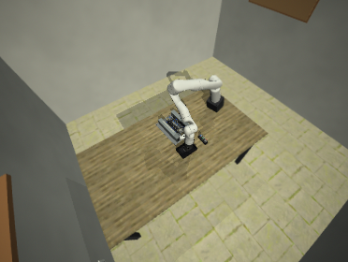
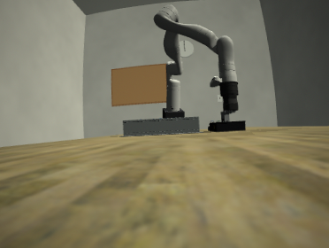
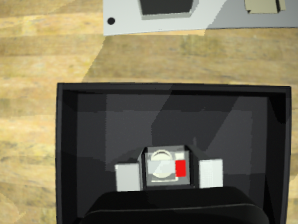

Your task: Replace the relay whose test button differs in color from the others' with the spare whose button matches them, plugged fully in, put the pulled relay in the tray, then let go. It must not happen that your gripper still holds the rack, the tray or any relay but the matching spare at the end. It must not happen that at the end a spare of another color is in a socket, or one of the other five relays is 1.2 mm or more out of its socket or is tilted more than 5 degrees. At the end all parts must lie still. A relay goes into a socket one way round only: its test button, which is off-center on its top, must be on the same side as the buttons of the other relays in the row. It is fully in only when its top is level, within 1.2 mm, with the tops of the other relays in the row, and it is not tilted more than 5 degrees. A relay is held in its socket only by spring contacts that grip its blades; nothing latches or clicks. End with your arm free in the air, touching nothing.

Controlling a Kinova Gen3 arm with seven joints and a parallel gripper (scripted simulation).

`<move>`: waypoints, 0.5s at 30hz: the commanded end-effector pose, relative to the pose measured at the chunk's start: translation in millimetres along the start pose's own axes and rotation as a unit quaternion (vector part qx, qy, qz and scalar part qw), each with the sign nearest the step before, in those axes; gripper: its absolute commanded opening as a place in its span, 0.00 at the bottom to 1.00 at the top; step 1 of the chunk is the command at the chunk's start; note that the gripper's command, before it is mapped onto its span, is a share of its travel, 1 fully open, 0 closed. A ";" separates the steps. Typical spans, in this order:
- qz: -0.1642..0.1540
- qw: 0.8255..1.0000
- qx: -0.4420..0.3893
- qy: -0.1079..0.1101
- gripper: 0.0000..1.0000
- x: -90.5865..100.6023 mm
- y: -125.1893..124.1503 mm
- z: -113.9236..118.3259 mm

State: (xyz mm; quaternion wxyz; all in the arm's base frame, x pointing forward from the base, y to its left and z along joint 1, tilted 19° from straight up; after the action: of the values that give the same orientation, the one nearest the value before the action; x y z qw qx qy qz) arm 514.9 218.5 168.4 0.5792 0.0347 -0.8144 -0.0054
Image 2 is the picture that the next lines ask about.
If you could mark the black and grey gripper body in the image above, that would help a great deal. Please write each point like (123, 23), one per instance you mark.
(228, 84)

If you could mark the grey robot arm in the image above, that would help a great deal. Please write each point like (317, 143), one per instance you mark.
(166, 19)

